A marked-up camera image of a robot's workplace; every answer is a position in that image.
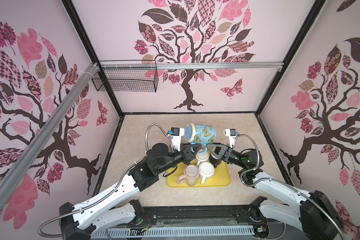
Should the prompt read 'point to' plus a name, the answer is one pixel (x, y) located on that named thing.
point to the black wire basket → (126, 76)
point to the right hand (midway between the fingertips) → (207, 147)
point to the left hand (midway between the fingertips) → (201, 149)
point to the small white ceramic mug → (202, 157)
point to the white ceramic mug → (206, 171)
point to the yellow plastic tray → (221, 177)
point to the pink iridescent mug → (191, 175)
